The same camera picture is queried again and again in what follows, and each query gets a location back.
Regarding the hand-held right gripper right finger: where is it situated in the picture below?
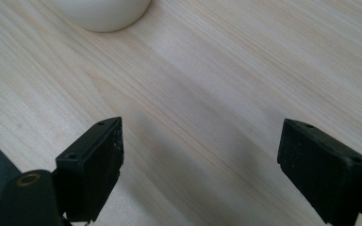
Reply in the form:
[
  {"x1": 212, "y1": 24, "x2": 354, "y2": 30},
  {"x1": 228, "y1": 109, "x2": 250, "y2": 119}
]
[{"x1": 276, "y1": 118, "x2": 362, "y2": 226}]

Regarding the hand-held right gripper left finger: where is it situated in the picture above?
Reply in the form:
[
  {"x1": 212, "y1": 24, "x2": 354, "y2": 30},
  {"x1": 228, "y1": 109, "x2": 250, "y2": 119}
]
[{"x1": 55, "y1": 116, "x2": 125, "y2": 223}]

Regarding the white round cup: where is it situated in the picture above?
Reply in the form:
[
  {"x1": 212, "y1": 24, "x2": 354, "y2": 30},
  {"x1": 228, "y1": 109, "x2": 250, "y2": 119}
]
[{"x1": 49, "y1": 0, "x2": 152, "y2": 33}]

